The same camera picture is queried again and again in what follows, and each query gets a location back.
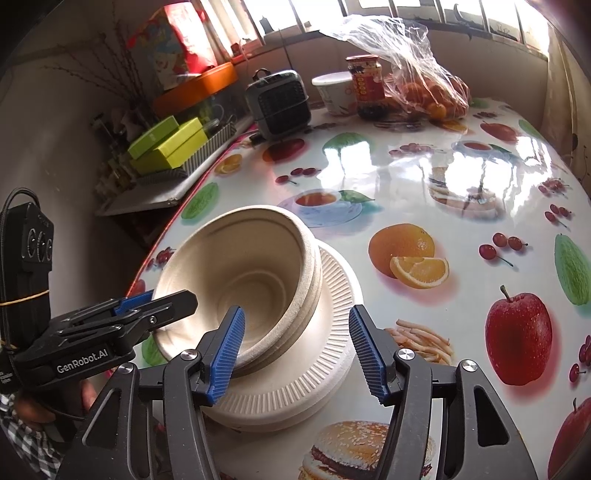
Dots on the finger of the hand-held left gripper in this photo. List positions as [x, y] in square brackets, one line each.
[152, 310]
[134, 302]

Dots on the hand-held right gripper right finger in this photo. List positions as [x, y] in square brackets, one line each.
[369, 357]

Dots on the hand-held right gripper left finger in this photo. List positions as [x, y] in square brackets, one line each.
[228, 357]

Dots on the beige paper bowl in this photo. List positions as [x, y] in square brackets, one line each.
[318, 272]
[281, 353]
[240, 258]

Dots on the large white ribbed paper plate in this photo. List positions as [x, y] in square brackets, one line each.
[268, 423]

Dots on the person's left forearm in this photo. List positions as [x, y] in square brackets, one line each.
[23, 438]

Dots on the person's left hand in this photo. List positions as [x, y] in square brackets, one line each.
[34, 410]

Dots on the white shelf board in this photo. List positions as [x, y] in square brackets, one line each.
[138, 199]

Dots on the yellow-green box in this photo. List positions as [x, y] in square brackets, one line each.
[178, 148]

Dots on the grey zigzag striped box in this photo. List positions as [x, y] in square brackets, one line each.
[205, 157]

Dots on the flat green box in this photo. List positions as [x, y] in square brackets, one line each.
[152, 136]

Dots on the fruit print vinyl tablecloth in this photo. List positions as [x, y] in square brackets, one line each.
[415, 184]

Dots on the glass mug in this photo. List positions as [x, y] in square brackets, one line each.
[214, 117]

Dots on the dried bare twigs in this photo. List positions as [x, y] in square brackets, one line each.
[106, 69]

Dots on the orange tray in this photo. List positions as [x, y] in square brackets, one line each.
[198, 87]

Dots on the small grey fan heater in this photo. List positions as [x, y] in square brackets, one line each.
[279, 106]

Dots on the red colourful gift bag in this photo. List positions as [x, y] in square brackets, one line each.
[171, 46]

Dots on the white plastic tub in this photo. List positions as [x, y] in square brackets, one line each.
[334, 94]

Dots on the glass jar with red label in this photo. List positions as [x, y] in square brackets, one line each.
[367, 87]

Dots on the clear plastic bag of oranges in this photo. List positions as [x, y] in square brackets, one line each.
[415, 83]

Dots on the small dark bottle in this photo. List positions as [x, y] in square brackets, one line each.
[264, 25]

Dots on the window with metal bars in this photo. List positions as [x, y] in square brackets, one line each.
[323, 11]

